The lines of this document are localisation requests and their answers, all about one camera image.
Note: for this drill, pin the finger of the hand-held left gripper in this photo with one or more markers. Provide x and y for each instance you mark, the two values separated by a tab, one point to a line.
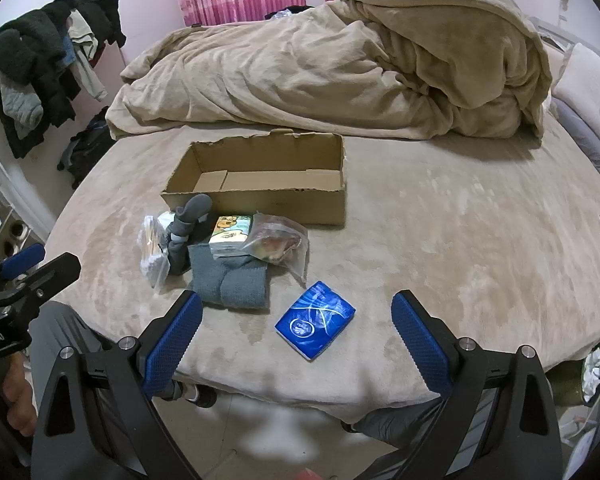
22	262
55	271

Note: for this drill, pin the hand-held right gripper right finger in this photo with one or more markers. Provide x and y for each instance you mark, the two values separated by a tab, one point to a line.
420	345

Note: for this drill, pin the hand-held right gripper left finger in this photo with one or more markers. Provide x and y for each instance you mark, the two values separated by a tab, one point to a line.
175	345

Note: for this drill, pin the clear bag with white item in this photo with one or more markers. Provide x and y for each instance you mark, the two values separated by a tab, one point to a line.
152	265

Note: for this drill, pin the blue-grey socks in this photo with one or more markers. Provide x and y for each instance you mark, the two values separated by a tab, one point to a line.
230	280

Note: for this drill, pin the dark grey sock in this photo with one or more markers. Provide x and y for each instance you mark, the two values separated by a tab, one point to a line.
180	255

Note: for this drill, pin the blue tissue packet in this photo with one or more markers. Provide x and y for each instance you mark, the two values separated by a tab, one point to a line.
315	320

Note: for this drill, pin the cartoon print tissue packet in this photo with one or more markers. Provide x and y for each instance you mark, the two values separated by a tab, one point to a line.
227	232

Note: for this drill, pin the clear bag of snacks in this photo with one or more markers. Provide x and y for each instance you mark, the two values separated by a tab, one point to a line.
275	247

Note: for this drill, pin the cardboard box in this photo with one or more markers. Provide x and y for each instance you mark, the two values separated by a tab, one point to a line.
260	205

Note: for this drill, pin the person's left hand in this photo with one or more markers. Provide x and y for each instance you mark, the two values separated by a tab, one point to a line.
17	395

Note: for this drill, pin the white shelf unit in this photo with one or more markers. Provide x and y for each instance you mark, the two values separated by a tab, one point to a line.
10	210

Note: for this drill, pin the person's left shoe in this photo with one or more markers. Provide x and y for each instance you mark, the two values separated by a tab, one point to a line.
204	396

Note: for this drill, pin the person's shoe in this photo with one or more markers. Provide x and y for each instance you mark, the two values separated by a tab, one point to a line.
349	427
204	396

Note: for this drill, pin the person's right leg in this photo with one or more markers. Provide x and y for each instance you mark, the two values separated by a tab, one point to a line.
405	420

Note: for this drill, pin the person's right shoe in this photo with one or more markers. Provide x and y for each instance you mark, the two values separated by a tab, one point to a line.
349	427

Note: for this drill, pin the bed with beige sheet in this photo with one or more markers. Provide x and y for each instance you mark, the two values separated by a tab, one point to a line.
480	235

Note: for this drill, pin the black suitcase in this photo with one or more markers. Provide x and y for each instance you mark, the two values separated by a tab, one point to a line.
90	145

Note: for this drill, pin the white plastic bag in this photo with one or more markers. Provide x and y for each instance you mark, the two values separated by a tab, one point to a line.
595	375

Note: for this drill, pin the pile of hanging clothes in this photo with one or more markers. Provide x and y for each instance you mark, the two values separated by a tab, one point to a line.
40	40

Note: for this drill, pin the grey pillow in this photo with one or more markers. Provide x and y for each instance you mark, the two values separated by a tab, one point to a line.
580	130

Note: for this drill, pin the beige fleece blanket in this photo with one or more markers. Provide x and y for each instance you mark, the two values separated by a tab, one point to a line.
305	70

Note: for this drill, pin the white floral pillow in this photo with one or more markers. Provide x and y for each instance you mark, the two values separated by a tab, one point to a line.
590	90

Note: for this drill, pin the grey bed headboard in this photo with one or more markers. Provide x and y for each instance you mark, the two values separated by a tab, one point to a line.
550	35

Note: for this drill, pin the dark bag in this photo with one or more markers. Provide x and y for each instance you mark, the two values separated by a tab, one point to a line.
287	11

